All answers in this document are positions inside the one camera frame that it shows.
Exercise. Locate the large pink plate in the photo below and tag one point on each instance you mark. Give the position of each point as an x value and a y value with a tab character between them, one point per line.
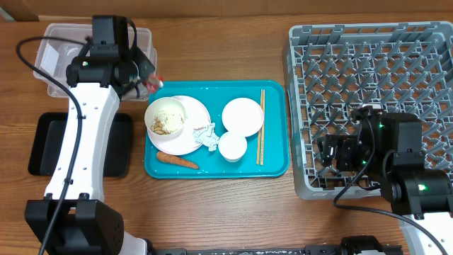
181	142

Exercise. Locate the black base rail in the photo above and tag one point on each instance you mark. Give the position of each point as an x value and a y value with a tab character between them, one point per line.
326	249

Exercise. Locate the orange carrot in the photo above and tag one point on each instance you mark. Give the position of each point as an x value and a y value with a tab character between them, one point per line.
174	160

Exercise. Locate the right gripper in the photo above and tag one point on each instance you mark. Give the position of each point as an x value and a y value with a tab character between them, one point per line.
345	148

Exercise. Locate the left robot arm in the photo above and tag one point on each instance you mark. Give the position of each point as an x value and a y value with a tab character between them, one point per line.
72	217

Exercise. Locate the clear plastic bin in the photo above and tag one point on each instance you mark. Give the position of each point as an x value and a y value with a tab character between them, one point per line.
54	56

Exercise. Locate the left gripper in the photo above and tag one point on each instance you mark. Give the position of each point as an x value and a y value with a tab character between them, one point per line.
146	67

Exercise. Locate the red foil wrapper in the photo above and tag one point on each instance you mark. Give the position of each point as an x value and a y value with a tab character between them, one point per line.
154	83

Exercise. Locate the wooden chopstick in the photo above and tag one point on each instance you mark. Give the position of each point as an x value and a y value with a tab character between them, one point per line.
258	141
262	139

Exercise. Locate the white napkin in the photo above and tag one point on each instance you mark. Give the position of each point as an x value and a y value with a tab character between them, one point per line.
206	136

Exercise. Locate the white cup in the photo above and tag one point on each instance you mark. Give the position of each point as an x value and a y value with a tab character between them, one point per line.
232	146

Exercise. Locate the grey dishwasher rack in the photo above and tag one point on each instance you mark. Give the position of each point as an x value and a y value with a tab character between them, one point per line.
331	69

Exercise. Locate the left wooden chopstick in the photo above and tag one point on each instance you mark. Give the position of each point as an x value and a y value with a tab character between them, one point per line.
258	141

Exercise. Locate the right wooden chopstick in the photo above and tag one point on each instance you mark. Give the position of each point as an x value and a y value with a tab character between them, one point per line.
262	139

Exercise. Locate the teal serving tray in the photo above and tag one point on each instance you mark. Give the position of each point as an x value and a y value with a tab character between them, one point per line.
214	95

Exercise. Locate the small pink bowl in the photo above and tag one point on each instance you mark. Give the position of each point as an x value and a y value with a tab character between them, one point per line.
243	116

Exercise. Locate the cream bowl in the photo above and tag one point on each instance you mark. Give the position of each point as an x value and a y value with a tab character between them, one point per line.
165	103

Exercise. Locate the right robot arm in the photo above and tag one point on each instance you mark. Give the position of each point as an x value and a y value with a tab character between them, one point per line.
388	151

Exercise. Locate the black tray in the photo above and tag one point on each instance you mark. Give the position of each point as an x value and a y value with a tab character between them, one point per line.
48	142

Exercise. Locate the rice and food scraps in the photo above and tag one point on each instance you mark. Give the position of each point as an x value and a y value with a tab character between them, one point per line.
167	122

